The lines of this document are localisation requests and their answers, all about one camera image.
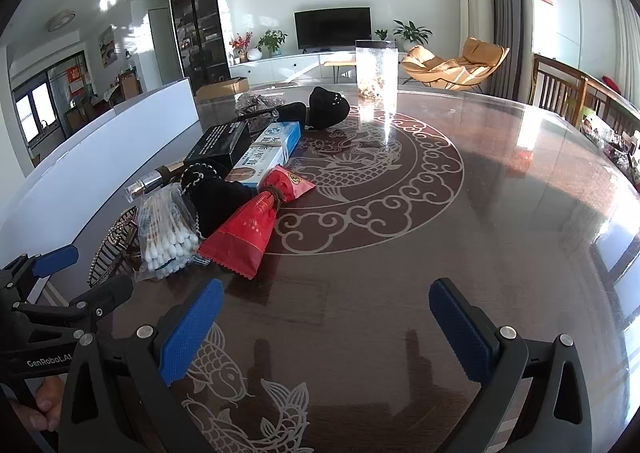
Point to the red paper sign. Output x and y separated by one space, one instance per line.
75 79

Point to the blue and white toothpaste box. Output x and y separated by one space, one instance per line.
265 148

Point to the wooden dining table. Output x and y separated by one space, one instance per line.
112 94

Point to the wooden bench hairpin legs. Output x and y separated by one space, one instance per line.
340 64

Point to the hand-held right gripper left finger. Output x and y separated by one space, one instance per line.
192 328

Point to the grey curtain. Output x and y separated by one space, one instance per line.
500 8

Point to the person's left hand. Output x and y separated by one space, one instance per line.
45 403

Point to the patterned dark wooden desktop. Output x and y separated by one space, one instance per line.
450 233

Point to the red flowers in vase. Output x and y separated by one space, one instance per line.
241 45

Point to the covered standing air conditioner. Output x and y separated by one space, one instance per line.
472 3

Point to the sheer white curtain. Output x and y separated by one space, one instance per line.
627 28

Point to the white television console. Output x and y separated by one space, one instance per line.
290 68

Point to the small red packet round logo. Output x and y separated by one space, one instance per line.
292 183

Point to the large leafy potted plant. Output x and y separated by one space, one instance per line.
412 35

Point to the black rectangular box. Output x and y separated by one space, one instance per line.
215 143

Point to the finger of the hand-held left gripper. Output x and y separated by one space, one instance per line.
55 260
107 295

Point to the wall painting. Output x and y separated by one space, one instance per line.
106 47

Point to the clear plastic jar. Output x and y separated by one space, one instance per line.
375 68

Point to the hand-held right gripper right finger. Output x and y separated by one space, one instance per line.
460 333

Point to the green potted plant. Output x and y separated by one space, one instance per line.
272 43

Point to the large red snack packet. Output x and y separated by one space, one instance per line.
240 233

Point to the wooden slat-back chair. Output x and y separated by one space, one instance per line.
612 108
555 88

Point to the small potted plant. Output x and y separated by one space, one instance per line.
381 35

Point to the gold and silver cosmetic tube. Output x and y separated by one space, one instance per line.
150 183

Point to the red cushion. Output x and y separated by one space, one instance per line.
612 83

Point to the round white vase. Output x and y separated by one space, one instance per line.
254 54

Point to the wooden dining chair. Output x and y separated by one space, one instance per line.
129 83

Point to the cotton swab pack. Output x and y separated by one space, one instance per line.
165 238

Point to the black knit sock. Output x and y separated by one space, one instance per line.
327 105
220 203

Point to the round ceiling light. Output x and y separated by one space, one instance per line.
61 21

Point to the clear eyeglasses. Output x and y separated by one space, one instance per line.
260 119

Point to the flat screen television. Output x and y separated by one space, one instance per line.
332 28

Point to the dark glass display cabinet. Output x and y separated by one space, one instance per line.
197 18

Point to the tan lounge chair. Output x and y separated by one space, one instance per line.
482 55
425 63

